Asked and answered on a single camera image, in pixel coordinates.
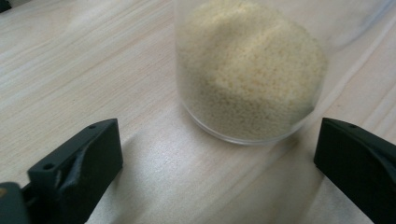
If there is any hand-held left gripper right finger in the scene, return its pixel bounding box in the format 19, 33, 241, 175
313, 117, 396, 224

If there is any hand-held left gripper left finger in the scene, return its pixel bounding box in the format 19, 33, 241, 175
21, 118, 124, 224

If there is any glass jar of yellow grains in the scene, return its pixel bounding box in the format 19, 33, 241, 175
174, 0, 330, 147

